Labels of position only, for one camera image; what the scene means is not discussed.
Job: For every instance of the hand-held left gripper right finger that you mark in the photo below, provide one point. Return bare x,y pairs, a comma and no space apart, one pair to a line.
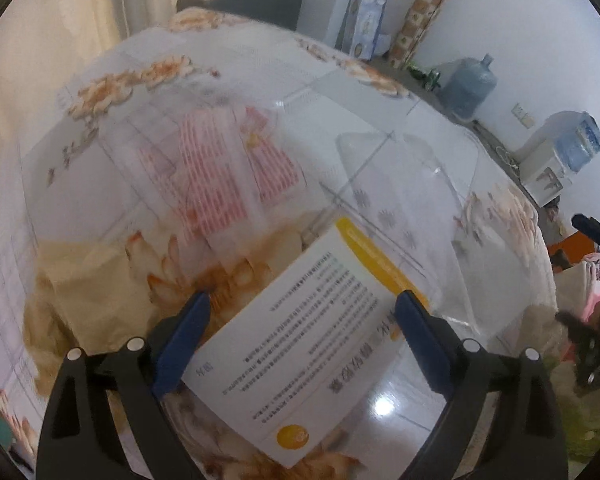
425,340

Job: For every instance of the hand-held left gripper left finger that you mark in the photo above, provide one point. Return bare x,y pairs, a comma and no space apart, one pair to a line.
180,345

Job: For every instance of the white and yellow leaflet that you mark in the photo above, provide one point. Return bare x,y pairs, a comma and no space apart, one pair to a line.
305,335

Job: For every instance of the red printed plastic packaging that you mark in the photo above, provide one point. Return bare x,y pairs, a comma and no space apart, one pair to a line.
215,170

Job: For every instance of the pink printed fabric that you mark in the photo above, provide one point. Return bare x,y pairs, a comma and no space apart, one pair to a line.
592,280

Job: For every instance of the white fleece blanket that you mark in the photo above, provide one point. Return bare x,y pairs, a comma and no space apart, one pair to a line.
540,330

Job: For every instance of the white water dispenser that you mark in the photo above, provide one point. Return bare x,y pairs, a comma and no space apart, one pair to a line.
542,175

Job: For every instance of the blue water dispenser jug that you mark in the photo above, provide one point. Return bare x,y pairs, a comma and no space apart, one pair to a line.
582,142

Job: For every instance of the beige crumpled paper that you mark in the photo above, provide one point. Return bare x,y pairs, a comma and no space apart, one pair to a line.
85,285

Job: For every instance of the clear plastic packaging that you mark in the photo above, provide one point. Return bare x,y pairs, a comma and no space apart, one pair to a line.
420,200

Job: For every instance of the large clear water jug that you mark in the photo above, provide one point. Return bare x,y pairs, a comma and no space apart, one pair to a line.
467,90

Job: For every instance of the rolled checkered mat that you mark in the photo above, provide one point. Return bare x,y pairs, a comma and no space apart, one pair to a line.
422,15

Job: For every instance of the blue white box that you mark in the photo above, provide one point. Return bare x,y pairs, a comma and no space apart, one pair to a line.
362,20

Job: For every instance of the grey cabinet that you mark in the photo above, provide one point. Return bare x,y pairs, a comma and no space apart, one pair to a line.
245,5

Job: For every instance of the wall socket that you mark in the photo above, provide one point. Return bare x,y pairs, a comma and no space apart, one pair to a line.
523,116

